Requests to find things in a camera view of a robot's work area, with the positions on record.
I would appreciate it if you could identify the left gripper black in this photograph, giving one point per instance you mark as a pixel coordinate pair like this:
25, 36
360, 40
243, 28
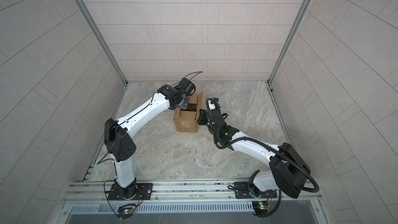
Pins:
186, 101

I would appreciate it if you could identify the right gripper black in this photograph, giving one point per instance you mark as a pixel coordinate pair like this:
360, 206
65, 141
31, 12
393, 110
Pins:
202, 116

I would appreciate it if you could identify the brown cardboard express box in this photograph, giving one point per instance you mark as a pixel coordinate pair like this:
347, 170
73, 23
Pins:
186, 120

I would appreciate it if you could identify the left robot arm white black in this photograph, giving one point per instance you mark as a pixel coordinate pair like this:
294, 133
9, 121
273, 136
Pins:
118, 133

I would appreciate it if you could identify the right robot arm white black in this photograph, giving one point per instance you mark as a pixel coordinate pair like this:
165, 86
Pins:
288, 172

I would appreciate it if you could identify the right green circuit board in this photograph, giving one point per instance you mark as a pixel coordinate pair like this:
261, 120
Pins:
261, 209

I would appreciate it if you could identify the green circuit board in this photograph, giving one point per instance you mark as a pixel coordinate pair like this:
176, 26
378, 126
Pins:
127, 209
261, 209

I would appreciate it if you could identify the left green circuit board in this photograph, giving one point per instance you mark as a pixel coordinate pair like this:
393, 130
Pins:
127, 209

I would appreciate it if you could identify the white ventilation grille strip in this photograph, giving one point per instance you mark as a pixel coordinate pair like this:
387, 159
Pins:
167, 207

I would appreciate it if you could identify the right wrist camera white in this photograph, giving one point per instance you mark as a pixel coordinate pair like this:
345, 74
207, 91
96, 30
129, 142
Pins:
213, 104

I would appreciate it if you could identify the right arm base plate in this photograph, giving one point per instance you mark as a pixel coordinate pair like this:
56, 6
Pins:
246, 190

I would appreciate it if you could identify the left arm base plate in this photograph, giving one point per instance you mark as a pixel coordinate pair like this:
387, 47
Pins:
139, 191

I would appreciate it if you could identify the aluminium mounting rail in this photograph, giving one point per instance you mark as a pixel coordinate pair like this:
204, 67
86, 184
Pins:
156, 191

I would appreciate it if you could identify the left aluminium corner post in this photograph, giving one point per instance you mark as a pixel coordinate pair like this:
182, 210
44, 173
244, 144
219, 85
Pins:
99, 37

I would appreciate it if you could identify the aluminium corner post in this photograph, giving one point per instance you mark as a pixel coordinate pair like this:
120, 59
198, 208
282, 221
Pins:
99, 37
295, 27

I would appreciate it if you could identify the right aluminium corner post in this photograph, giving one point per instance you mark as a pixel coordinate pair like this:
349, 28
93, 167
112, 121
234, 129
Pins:
295, 27

